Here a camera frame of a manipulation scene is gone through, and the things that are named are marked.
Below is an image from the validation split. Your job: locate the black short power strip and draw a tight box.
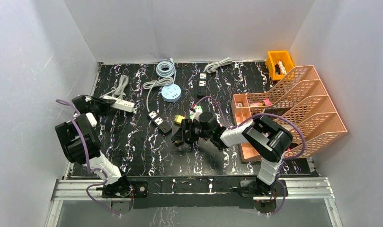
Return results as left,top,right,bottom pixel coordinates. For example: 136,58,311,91
197,72,207,98

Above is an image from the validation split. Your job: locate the orange plastic bin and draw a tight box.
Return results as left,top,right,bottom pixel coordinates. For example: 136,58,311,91
266,51,295,81

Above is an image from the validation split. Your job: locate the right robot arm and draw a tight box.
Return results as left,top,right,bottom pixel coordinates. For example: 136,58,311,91
171,112,298,196

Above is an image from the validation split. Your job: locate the round light blue socket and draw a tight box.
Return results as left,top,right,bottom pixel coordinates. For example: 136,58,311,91
161,84,181,103

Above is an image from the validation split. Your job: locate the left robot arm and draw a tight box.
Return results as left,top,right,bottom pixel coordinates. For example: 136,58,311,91
55,95,132,197

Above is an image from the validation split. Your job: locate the black long power strip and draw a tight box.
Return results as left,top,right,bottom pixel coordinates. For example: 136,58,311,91
148,111,172,135

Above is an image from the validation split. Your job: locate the peach compartment tray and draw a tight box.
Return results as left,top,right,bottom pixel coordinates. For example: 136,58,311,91
231,94,262,162

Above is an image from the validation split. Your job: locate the yellow usb plug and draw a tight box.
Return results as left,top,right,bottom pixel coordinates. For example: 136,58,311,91
174,114,185,125

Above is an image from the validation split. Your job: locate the grey coiled power cable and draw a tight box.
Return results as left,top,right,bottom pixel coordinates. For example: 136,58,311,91
204,57,233,74

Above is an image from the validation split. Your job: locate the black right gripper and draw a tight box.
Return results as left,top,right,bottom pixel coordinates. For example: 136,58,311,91
171,119,212,142

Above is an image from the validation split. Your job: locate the light blue coiled cable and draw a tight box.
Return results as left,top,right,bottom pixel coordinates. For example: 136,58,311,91
155,58,177,79

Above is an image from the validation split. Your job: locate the aluminium frame rail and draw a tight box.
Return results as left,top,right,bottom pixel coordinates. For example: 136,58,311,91
46,176,342,227

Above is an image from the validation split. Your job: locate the white strip coiled cable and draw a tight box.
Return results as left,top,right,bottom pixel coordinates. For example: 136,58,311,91
100,75,130,99

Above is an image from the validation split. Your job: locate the white coiled cable left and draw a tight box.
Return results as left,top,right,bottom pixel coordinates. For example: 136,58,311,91
143,76,175,112

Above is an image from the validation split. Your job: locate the peach mesh file organizer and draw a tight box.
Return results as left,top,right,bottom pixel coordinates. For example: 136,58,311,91
231,66,347,157

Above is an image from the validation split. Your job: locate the white power strip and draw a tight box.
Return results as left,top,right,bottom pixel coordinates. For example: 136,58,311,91
102,95,135,113

